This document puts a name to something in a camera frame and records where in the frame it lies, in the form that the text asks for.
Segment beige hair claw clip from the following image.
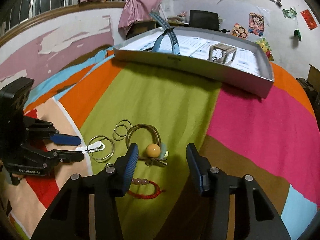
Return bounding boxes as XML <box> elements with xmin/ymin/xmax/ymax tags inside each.
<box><xmin>208</xmin><ymin>43</ymin><xmax>237</xmax><ymax>66</ymax></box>

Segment anime character poster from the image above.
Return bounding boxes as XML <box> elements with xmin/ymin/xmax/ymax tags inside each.
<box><xmin>248</xmin><ymin>12</ymin><xmax>264</xmax><ymax>37</ymax></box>

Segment green photo on wall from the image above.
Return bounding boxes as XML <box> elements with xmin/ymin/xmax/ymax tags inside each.
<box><xmin>282</xmin><ymin>8</ymin><xmax>297</xmax><ymax>18</ymax></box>

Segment red paper on wall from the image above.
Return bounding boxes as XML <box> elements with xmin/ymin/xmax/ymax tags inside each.
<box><xmin>300</xmin><ymin>9</ymin><xmax>318</xmax><ymax>30</ymax></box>

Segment yellow bear poster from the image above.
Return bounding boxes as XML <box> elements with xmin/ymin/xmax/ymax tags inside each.
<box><xmin>255</xmin><ymin>37</ymin><xmax>274</xmax><ymax>61</ymax></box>

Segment small thin wire rings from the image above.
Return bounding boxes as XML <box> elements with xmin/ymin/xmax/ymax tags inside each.
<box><xmin>112</xmin><ymin>119</ymin><xmax>133</xmax><ymax>142</ymax></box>

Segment large silver hoop rings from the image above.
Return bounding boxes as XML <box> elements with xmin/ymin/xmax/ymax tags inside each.
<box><xmin>88</xmin><ymin>135</ymin><xmax>116</xmax><ymax>164</ymax></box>

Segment colourful patchwork bed sheet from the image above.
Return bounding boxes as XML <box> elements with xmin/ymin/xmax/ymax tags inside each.
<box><xmin>4</xmin><ymin>45</ymin><xmax>320</xmax><ymax>240</ymax></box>

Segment green wall hook item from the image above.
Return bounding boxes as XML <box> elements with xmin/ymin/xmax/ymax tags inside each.
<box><xmin>294</xmin><ymin>29</ymin><xmax>302</xmax><ymax>42</ymax></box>

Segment cartoon family poster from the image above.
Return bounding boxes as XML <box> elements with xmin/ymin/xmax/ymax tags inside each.
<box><xmin>231</xmin><ymin>23</ymin><xmax>248</xmax><ymax>39</ymax></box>

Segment grey shallow tray box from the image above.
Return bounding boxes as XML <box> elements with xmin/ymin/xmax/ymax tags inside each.
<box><xmin>113</xmin><ymin>27</ymin><xmax>274</xmax><ymax>98</ymax></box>

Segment wooden headboard rail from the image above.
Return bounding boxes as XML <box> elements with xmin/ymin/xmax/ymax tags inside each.
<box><xmin>0</xmin><ymin>1</ymin><xmax>125</xmax><ymax>47</ymax></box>

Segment pink curtain right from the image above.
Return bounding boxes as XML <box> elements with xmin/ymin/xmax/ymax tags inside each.
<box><xmin>118</xmin><ymin>0</ymin><xmax>162</xmax><ymax>37</ymax></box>

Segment black office chair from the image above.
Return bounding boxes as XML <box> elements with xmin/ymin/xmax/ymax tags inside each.
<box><xmin>189</xmin><ymin>10</ymin><xmax>230</xmax><ymax>33</ymax></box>

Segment wooden desk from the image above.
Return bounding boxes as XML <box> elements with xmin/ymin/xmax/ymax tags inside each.
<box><xmin>126</xmin><ymin>20</ymin><xmax>189</xmax><ymax>39</ymax></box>

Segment white hair clip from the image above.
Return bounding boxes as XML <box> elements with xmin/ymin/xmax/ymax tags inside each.
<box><xmin>75</xmin><ymin>140</ymin><xmax>105</xmax><ymax>153</ymax></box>

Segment red braided bead bracelet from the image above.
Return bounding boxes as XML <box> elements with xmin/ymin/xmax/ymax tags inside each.
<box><xmin>126</xmin><ymin>177</ymin><xmax>166</xmax><ymax>201</ymax></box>

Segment dark bag on floor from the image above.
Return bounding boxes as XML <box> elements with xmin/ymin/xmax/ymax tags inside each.
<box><xmin>296</xmin><ymin>77</ymin><xmax>319</xmax><ymax>109</ymax></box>

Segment brown hair tie yellow bead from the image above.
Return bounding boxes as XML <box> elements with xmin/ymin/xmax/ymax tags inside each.
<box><xmin>125</xmin><ymin>124</ymin><xmax>168</xmax><ymax>167</ymax></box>

